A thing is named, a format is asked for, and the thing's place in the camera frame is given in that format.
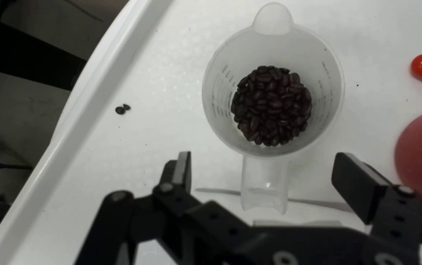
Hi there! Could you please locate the white plastic tray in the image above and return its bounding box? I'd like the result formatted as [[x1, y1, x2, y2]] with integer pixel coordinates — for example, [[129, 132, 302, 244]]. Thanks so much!
[[0, 0, 422, 265]]

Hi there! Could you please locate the clear plastic measuring jug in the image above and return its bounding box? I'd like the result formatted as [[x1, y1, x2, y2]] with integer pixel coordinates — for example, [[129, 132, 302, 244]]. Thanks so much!
[[201, 1, 343, 212]]

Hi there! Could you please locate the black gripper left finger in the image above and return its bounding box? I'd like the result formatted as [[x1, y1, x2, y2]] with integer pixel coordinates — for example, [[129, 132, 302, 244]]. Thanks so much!
[[158, 151, 191, 192]]

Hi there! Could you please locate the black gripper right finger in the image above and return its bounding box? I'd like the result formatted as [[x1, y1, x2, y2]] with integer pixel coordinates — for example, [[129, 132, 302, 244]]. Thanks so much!
[[330, 151, 393, 225]]

